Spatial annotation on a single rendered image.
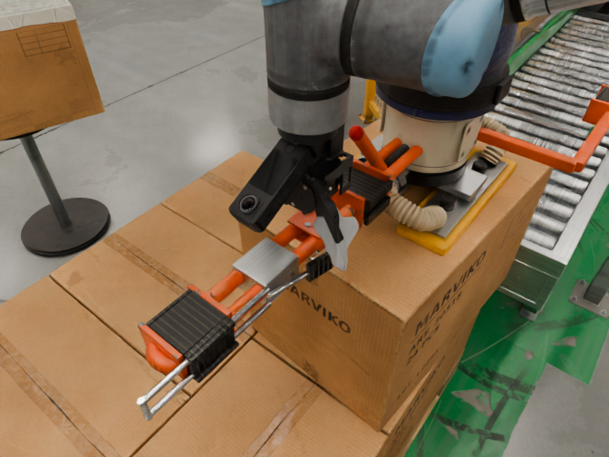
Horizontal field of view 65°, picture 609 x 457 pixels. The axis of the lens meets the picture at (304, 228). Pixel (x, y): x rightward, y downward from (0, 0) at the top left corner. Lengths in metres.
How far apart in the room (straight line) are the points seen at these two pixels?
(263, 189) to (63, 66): 1.49
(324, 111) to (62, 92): 1.57
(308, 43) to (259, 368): 0.86
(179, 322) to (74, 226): 1.94
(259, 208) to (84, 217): 2.03
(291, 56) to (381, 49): 0.09
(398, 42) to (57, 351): 1.12
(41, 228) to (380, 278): 1.99
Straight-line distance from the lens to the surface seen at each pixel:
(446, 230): 0.90
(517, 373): 1.95
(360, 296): 0.81
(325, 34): 0.46
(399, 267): 0.84
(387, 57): 0.45
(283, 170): 0.55
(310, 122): 0.52
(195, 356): 0.56
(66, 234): 2.47
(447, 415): 1.79
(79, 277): 1.48
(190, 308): 0.60
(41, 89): 1.99
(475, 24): 0.43
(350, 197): 0.73
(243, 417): 1.13
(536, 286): 1.55
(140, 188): 2.66
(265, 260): 0.65
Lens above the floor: 1.56
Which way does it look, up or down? 43 degrees down
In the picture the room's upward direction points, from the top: straight up
